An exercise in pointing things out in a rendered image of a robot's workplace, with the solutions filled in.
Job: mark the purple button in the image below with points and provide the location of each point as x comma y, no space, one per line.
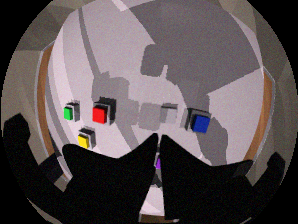
157,162

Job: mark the blue button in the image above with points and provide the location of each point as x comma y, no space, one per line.
198,121

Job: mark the red button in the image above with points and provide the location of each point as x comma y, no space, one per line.
103,113

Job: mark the yellow button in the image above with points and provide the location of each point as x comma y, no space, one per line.
87,139

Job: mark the green button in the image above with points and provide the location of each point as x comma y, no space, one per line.
72,111

